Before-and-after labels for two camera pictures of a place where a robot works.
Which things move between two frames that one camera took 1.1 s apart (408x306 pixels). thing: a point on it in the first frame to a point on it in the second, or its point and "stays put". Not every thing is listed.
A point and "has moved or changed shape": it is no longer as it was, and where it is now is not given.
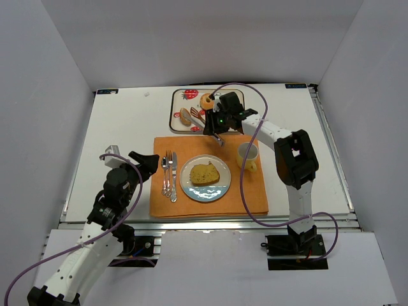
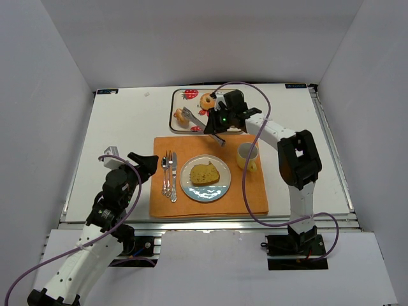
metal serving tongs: [201, 124] has moved or changed shape
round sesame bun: [185, 116] has moved or changed shape
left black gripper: [137, 167] stays put
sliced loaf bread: [203, 174] stays put
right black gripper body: [212, 126] stays put
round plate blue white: [209, 192] stays put
